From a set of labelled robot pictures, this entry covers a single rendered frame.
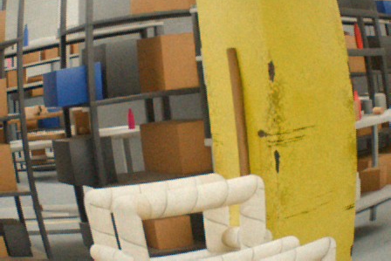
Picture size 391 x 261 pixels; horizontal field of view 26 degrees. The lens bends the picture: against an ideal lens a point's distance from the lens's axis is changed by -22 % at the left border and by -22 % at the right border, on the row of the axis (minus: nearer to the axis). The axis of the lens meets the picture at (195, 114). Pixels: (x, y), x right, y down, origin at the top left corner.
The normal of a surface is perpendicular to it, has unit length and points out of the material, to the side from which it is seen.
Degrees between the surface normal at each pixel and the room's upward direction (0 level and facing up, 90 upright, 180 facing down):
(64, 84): 90
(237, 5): 90
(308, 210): 90
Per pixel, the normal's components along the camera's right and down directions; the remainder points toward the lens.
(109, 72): 0.53, -0.01
